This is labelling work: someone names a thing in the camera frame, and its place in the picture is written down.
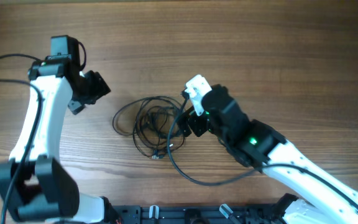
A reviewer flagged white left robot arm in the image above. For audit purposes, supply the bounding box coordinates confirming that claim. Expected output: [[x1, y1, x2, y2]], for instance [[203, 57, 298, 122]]
[[0, 35, 122, 223]]

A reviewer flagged black right camera cable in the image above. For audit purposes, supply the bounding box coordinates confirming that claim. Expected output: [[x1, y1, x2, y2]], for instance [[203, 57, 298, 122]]
[[166, 90, 358, 224]]

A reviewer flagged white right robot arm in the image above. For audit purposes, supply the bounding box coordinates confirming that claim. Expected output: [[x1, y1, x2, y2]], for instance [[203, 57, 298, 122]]
[[176, 82, 358, 223]]

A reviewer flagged black USB cable long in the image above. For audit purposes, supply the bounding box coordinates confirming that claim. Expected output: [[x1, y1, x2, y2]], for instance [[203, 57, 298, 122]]
[[112, 96, 182, 159]]

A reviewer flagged black USB cable short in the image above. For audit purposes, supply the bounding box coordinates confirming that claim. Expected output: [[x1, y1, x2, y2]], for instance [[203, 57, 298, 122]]
[[135, 105, 184, 159]]

